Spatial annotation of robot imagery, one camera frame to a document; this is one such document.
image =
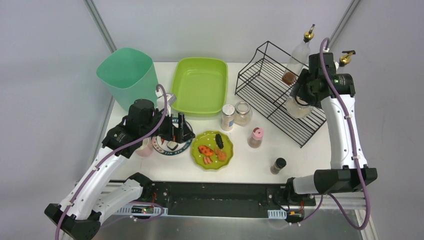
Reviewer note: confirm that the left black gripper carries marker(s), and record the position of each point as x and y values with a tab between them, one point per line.
178	133

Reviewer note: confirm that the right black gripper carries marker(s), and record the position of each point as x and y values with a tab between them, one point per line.
303	88

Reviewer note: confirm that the tall oil bottle gold pump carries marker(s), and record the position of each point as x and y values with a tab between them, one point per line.
298	58

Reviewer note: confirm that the large glass jar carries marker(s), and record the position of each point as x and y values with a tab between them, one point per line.
297	107

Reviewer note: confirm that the oil bottle gold spout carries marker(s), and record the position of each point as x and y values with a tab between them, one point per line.
346	57

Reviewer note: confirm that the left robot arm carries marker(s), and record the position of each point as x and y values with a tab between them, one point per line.
81	214

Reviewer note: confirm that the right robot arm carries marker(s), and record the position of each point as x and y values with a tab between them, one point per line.
349	171

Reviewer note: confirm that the sushi rice roll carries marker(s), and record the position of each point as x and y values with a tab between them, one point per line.
171	145

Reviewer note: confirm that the white plate teal rim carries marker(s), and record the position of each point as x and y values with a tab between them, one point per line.
160	146

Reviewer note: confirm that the green dotted plate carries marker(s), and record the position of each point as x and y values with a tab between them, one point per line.
208	138

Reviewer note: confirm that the orange grilled fish piece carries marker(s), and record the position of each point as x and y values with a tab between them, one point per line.
205	150

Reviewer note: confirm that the black sea cucumber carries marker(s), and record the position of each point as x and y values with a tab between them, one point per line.
219	141

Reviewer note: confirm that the pork belly piece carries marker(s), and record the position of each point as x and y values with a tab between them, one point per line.
207	160

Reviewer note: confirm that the fried chicken nugget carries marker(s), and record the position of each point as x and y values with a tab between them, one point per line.
220	154

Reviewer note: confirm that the pink white mug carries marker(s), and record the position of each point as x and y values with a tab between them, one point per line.
146	148

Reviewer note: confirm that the white grain shaker jar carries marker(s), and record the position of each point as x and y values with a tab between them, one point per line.
227	117

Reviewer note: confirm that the lime green plastic basin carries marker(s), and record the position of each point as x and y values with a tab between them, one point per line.
200	85

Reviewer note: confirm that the glass jar beige contents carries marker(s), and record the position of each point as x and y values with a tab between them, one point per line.
243	113

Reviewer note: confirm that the pink lid spice jar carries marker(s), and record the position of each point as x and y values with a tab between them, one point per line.
256	138

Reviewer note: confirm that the teal plastic bin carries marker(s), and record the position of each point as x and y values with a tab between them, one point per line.
129	75

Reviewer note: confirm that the small black cap spice bottle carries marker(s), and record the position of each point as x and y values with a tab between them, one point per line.
278	165

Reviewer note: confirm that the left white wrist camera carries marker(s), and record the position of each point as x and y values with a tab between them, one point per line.
165	102

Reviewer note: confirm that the black wire rack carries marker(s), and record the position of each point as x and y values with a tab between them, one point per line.
260	84

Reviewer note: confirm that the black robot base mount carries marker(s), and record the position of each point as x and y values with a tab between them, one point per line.
234	200

